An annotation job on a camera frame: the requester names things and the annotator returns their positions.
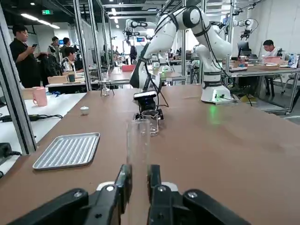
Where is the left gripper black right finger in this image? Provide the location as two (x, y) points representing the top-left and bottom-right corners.
(147, 164), (252, 225)

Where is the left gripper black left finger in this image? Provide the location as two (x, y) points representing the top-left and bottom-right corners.
(7, 164), (133, 225)

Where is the large glass beaker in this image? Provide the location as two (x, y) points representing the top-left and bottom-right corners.
(141, 110), (160, 137)

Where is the glass test tube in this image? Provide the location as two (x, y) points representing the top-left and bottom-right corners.
(126, 119), (152, 170)

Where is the round glass flask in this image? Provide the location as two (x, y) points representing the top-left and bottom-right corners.
(100, 72), (111, 97)

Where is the ribbed metal tray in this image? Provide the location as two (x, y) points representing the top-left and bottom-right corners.
(32, 132), (101, 171)

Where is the person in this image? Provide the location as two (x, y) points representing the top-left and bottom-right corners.
(60, 37), (71, 51)
(262, 39), (284, 58)
(9, 24), (42, 89)
(47, 36), (62, 71)
(60, 46), (84, 74)

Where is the light wooden box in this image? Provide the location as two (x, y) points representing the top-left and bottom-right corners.
(47, 75), (71, 84)

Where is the pink plastic mug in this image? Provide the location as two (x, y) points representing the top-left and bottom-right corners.
(32, 86), (48, 106)

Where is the background black monitor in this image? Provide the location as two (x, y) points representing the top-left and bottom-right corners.
(237, 42), (250, 58)

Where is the pink plastic basket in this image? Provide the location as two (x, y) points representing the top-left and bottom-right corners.
(263, 56), (282, 64)

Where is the black base cable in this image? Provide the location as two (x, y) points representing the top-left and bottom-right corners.
(224, 96), (241, 104)

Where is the aluminium frame post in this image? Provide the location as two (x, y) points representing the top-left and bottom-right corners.
(72, 0), (92, 91)
(0, 4), (38, 156)

